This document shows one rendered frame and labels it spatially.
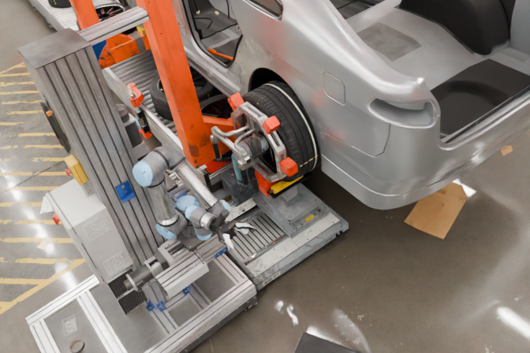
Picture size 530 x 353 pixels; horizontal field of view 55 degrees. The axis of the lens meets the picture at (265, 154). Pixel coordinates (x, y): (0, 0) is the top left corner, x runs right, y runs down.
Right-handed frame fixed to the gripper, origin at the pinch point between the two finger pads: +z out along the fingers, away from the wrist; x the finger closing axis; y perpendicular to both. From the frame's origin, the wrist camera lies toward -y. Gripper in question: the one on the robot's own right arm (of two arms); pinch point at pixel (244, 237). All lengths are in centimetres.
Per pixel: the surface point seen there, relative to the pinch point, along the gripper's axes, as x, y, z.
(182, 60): -78, -27, -114
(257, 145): -73, 12, -52
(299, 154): -90, 21, -33
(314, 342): -24, 87, 23
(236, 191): -92, 80, -92
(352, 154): -86, 3, 6
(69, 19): -223, 68, -489
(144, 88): -160, 77, -271
